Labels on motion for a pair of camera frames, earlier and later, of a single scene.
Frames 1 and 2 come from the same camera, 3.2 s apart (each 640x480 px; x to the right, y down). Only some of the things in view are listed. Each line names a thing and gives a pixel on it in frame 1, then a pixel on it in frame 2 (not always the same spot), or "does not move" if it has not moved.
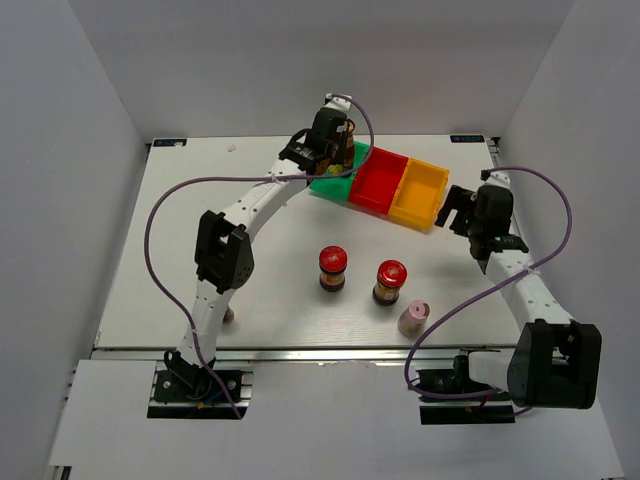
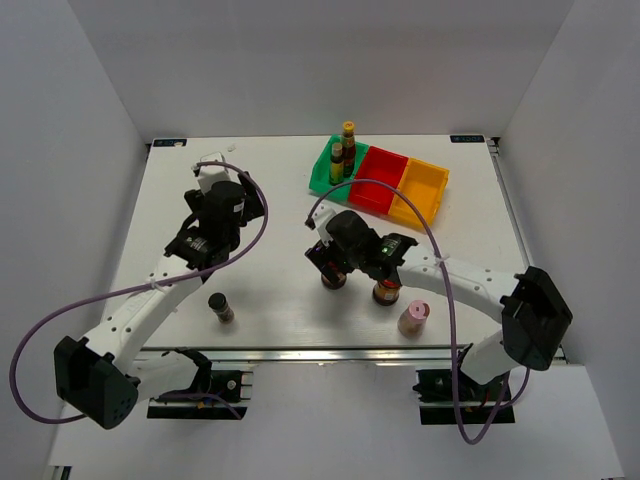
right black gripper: [458, 199] → [322, 257]
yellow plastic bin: [417, 203] does not move
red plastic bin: [375, 183] does not move
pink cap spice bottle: [412, 322] does not move
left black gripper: [340, 151] → [252, 206]
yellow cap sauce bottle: [349, 149] does not move
